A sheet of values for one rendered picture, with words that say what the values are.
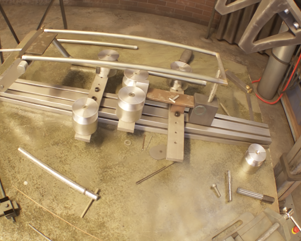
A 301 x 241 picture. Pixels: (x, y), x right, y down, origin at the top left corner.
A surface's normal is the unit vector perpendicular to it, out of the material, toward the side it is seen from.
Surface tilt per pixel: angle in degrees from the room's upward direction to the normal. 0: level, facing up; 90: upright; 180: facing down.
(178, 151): 0
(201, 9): 90
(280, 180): 90
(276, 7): 108
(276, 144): 0
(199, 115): 90
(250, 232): 0
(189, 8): 90
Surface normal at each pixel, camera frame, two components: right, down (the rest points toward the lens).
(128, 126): 0.18, -0.71
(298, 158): -0.98, -0.11
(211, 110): -0.07, 0.69
